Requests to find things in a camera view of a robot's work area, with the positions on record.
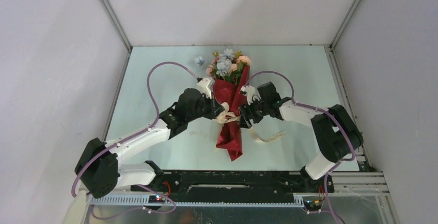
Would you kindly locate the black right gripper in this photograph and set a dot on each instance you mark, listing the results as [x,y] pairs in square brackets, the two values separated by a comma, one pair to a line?
[247,110]

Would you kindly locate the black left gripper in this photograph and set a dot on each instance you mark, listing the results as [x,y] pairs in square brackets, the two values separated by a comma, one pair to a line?
[213,107]

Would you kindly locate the cream ribbon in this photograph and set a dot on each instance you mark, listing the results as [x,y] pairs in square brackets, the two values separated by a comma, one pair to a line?
[239,120]

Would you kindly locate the red wrapping paper sheet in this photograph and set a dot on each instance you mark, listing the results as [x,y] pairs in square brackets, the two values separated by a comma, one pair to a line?
[230,137]

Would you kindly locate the pink rose stem with blue bud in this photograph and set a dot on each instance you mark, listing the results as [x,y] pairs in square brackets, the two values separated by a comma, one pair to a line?
[199,61]

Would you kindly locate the peach rose stem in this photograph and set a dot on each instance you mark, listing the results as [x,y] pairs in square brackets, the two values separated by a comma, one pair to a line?
[239,63]

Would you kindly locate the blue flower stem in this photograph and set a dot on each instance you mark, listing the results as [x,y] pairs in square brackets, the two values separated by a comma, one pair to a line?
[224,63]

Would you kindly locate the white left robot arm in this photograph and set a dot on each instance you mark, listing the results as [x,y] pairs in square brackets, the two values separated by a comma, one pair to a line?
[103,164]

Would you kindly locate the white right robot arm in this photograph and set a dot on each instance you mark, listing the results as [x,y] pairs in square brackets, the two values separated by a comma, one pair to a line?
[335,132]

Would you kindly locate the left circuit board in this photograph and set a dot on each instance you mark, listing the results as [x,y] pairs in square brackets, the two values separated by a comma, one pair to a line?
[156,199]

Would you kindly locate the circuit board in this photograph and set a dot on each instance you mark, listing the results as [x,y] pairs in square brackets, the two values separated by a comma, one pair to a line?
[156,199]
[311,207]

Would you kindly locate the right circuit board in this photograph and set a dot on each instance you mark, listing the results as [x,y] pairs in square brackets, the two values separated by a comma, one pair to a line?
[311,207]

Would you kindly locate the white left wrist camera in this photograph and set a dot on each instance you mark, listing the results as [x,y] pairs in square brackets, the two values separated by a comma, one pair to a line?
[205,86]

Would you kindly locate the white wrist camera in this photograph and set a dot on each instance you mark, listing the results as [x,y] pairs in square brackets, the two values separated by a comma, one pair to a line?
[251,94]
[205,86]

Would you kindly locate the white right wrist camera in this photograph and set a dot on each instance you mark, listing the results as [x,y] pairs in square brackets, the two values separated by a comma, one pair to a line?
[251,94]

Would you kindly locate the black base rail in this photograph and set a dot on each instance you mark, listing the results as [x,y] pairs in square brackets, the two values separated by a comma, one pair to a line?
[253,187]

